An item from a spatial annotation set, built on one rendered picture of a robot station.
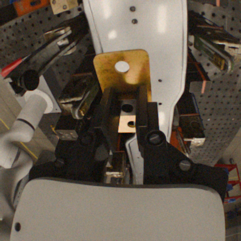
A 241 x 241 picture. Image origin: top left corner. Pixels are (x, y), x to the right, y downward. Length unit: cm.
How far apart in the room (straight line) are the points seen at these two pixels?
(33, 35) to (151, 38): 61
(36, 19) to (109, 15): 50
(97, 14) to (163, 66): 20
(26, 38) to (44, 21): 15
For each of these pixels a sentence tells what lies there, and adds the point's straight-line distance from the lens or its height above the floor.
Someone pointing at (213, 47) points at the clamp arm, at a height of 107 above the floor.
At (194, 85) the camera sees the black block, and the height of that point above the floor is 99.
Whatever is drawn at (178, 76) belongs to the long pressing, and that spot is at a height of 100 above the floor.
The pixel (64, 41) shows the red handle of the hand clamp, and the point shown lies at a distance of 33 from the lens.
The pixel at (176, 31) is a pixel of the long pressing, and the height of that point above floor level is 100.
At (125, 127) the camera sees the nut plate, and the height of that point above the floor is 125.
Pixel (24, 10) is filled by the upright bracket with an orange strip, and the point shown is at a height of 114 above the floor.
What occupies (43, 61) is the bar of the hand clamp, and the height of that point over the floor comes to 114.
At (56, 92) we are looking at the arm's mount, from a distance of 87.
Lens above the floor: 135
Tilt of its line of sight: 41 degrees down
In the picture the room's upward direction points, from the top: 172 degrees counter-clockwise
